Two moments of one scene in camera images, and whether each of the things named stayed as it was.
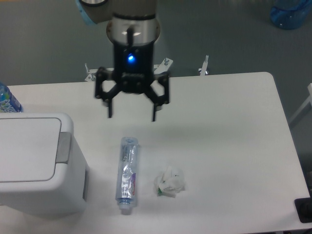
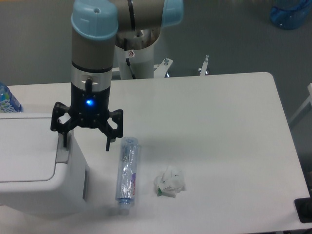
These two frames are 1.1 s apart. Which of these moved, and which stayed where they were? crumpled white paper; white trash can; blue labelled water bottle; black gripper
Moved: black gripper
Stayed: white trash can; blue labelled water bottle; crumpled white paper
